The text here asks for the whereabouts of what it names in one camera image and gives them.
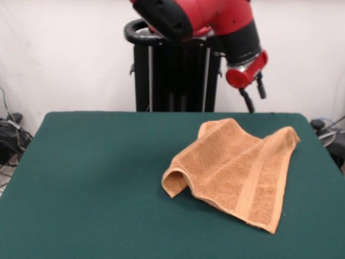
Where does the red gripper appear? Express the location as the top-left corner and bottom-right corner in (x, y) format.
(225, 50), (270, 114)

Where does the orange terry towel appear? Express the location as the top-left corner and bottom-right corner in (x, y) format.
(161, 118), (301, 235)

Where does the black bulky object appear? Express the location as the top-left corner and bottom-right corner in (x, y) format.
(327, 141), (345, 173)

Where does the dark green table cloth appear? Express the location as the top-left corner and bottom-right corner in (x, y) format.
(0, 111), (345, 259)

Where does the blue cable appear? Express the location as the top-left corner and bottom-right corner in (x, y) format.
(316, 115), (345, 133)

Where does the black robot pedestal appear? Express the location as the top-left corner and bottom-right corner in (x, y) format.
(123, 18), (226, 113)

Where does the black cable bundle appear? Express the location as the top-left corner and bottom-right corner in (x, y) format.
(0, 86), (35, 189)

